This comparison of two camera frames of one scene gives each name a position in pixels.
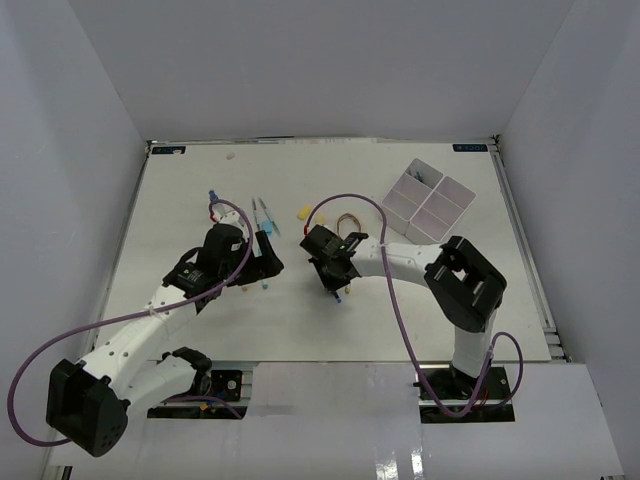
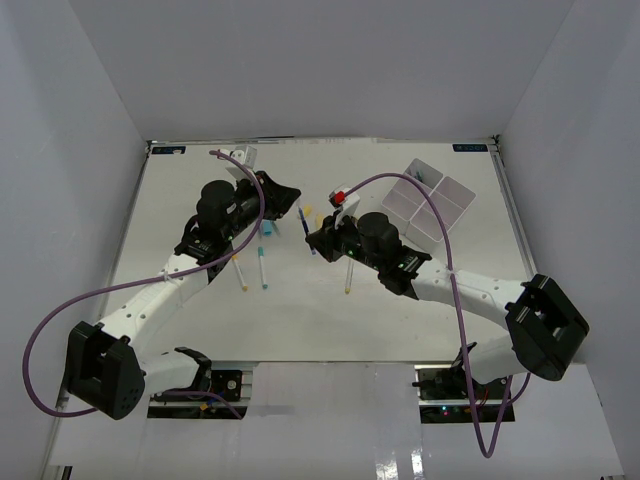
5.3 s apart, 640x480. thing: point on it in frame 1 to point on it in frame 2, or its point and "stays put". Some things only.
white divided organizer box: x=425 y=204 stays put
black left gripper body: x=230 y=268 to x=249 y=209
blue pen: x=337 y=297 to x=303 y=221
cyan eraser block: x=267 y=226 stays put
